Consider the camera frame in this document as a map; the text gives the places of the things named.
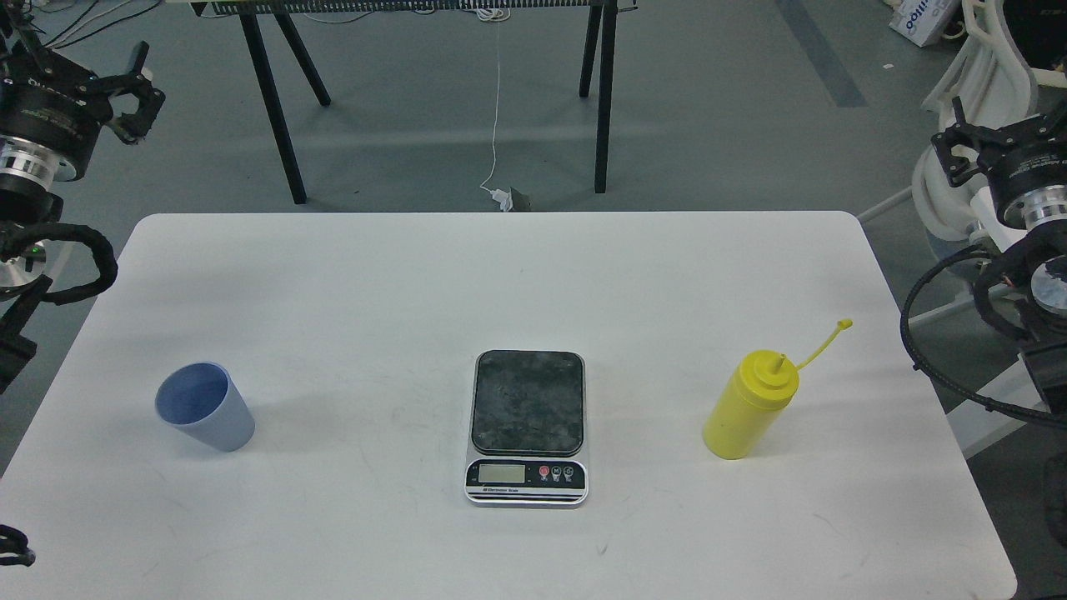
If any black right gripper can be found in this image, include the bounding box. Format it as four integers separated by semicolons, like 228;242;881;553
931;96;1066;228

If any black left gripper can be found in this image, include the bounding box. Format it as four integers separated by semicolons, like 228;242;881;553
1;41;165;181

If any yellow squeeze bottle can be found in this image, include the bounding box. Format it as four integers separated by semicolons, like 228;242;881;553
702;318;854;460

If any blue plastic cup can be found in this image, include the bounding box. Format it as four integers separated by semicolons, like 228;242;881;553
155;362;256;453

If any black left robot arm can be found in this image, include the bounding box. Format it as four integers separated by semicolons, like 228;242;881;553
1;42;165;388

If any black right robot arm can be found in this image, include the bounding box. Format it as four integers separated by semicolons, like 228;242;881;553
899;98;1066;430

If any digital kitchen scale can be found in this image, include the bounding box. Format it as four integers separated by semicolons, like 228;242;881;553
463;349;590;508

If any white office chair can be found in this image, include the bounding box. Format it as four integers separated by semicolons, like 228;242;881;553
857;0;1044;326

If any white cardboard box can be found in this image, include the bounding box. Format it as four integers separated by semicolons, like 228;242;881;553
888;0;962;47

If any black trestle table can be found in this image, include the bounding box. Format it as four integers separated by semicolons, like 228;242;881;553
190;1;638;206

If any white power adapter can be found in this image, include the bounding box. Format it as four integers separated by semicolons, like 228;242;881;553
490;187;534;214

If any white hanging cable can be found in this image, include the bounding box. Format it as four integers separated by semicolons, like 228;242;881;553
475;4;513;201

